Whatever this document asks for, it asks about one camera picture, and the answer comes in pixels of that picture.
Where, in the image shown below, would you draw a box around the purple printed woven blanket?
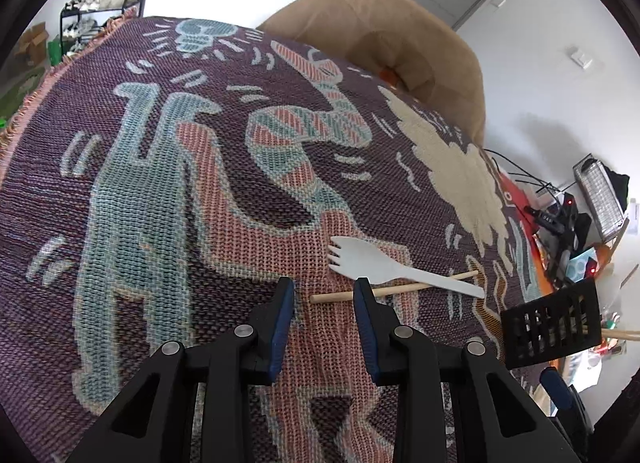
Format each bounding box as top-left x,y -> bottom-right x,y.
0,16 -> 551,463

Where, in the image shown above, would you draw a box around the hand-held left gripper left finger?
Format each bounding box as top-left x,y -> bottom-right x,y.
65,276 -> 296,463

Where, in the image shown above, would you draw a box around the black slotted utensil holder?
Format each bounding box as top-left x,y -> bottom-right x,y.
501,277 -> 601,370

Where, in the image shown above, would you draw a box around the cardboard box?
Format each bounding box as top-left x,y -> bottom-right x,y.
15,23 -> 51,64

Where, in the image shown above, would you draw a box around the black shoe rack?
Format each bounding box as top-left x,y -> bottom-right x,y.
60,0 -> 147,44

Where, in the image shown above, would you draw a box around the black cloth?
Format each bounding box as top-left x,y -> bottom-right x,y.
602,166 -> 632,209

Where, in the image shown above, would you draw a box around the white wall switch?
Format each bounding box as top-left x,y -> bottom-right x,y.
570,46 -> 595,70

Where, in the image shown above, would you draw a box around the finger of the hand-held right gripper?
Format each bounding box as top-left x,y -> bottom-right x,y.
539,367 -> 575,409

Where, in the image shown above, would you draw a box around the black cables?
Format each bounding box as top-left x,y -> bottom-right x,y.
482,148 -> 571,196

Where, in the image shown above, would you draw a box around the white plastic fork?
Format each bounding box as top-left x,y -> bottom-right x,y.
328,235 -> 487,300

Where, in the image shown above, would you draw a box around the rows of shoes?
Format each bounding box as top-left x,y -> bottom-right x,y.
65,0 -> 141,39

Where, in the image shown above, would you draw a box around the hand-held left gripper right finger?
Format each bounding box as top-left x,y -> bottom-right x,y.
352,277 -> 583,463

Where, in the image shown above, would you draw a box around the black wire basket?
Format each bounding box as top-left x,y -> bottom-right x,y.
572,156 -> 626,244

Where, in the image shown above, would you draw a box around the light blue box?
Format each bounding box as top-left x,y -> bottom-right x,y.
565,248 -> 598,284

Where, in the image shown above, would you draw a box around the tan upholstered armchair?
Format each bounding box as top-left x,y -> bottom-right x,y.
256,0 -> 487,144

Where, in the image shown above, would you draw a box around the black power adapter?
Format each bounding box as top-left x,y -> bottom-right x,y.
575,253 -> 601,285
542,196 -> 583,236

